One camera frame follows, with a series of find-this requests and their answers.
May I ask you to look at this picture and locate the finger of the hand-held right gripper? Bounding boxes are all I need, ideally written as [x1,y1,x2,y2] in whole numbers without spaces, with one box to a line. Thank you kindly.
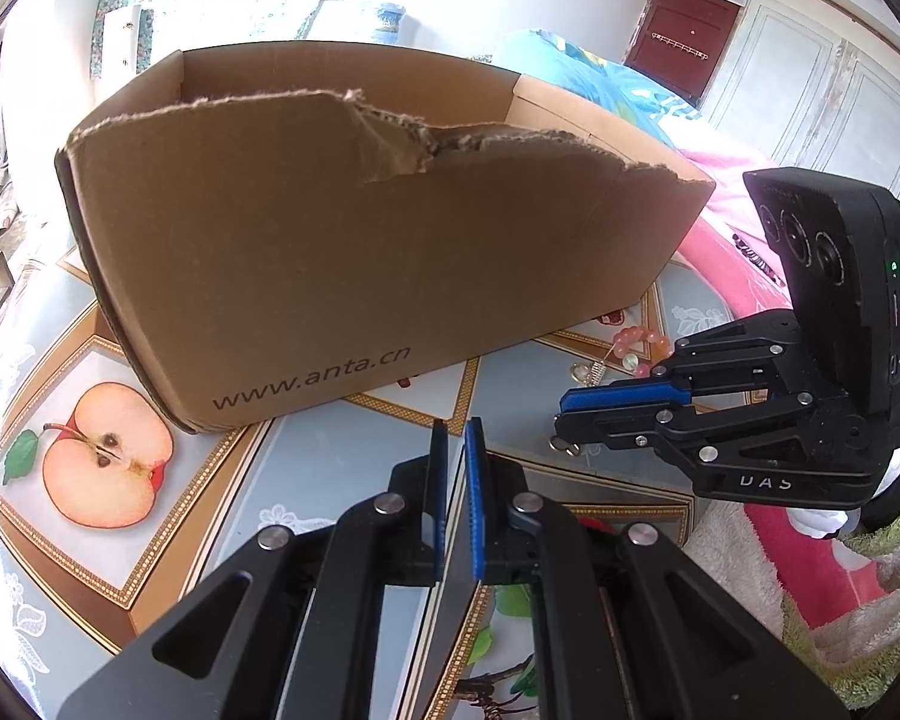
[553,401,818,466]
[559,311,818,415]

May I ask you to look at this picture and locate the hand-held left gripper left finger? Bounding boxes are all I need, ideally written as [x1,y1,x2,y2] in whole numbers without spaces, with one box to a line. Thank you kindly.
[58,420,449,720]

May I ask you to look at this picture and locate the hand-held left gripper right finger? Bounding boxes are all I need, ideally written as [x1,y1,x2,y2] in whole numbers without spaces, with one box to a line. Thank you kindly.
[463,416,848,720]

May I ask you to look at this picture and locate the pink orange bead bracelet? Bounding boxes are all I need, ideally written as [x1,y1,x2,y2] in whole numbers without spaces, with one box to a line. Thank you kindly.
[611,324,676,380]

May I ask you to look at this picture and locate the brown cardboard box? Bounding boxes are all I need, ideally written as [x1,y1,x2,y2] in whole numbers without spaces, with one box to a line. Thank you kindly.
[55,43,717,434]

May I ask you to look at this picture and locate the fruit print tablecloth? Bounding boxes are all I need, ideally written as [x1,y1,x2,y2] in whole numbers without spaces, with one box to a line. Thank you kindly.
[0,255,781,720]

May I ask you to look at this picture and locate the pink blanket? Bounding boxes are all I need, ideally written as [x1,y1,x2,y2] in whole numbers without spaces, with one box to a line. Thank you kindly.
[630,101,900,391]

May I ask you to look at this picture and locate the white fluffy towel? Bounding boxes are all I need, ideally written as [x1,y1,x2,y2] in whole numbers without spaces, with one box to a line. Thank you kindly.
[682,499,807,638]

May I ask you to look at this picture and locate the white wardrobe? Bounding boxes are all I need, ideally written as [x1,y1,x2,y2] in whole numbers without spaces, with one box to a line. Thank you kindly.
[701,0,900,200]

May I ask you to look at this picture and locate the blue printed quilt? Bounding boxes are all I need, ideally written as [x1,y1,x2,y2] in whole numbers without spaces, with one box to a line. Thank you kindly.
[491,28,706,128]

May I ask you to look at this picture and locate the green fluffy cloth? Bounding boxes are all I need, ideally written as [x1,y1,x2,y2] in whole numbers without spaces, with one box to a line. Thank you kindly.
[780,525,900,710]

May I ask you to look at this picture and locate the white hook rack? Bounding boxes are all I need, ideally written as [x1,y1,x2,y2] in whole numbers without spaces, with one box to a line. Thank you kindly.
[649,30,710,61]

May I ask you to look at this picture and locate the brown door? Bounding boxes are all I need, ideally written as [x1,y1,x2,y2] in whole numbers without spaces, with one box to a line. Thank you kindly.
[624,0,743,102]

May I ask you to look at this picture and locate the blue water jug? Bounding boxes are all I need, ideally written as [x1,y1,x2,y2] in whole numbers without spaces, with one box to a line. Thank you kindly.
[371,2,407,46]

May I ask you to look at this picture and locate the white board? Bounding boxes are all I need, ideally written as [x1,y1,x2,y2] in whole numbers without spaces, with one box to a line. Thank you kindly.
[101,6,155,83]

